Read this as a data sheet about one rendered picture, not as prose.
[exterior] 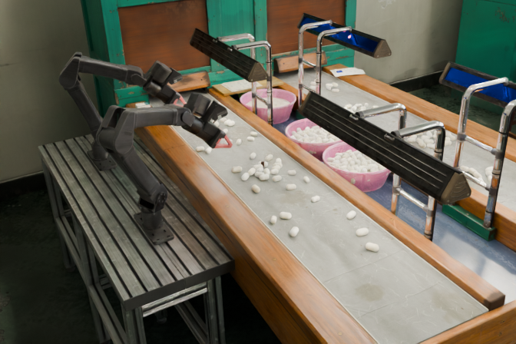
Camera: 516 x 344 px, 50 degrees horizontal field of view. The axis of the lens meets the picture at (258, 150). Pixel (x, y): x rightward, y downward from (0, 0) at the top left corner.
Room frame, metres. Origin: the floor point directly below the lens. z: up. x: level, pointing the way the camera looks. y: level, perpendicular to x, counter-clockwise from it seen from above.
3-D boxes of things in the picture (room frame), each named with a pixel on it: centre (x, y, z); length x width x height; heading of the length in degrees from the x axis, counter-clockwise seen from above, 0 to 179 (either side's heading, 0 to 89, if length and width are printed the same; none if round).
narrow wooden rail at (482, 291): (1.86, -0.17, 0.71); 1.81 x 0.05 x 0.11; 26
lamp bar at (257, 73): (2.20, 0.12, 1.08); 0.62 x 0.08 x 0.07; 26
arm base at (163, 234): (1.55, 0.36, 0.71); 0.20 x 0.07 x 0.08; 30
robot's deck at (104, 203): (1.94, 0.29, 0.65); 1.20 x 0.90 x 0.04; 30
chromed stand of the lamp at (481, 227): (1.53, -0.74, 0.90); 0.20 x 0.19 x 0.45; 26
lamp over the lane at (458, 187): (1.33, -0.30, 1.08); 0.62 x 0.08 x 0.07; 26
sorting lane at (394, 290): (1.78, -0.01, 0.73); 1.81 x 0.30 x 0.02; 26
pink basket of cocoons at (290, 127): (2.08, -0.25, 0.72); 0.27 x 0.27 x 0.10
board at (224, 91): (2.67, 0.04, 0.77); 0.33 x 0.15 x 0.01; 116
